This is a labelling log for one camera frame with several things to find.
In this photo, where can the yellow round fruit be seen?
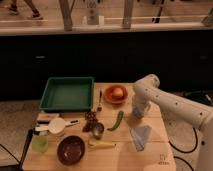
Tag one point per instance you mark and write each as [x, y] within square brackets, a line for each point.
[117, 93]

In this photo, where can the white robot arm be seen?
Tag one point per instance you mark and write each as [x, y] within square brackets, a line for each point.
[200, 116]

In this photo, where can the green plastic tray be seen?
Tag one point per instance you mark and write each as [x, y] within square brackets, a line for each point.
[68, 94]

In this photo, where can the dark red grape bunch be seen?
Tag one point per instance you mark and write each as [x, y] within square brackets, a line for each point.
[90, 118]

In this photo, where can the dark purple bowl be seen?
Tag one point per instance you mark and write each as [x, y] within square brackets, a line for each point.
[71, 150]

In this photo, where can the metal fork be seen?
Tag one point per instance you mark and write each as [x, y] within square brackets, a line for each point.
[99, 107]

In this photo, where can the dark object on floor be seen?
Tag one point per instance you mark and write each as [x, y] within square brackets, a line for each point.
[201, 98]

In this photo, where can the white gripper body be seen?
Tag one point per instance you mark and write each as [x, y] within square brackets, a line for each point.
[139, 106]

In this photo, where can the small metal cup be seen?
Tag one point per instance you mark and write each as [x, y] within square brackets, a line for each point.
[97, 130]

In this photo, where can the green chili pepper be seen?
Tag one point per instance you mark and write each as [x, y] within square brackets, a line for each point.
[117, 122]

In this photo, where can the blue folded cloth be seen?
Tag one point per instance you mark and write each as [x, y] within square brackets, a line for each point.
[140, 136]

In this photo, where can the orange bowl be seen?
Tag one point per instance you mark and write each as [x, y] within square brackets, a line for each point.
[108, 94]

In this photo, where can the green plastic cup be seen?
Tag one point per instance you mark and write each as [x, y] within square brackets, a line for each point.
[39, 143]

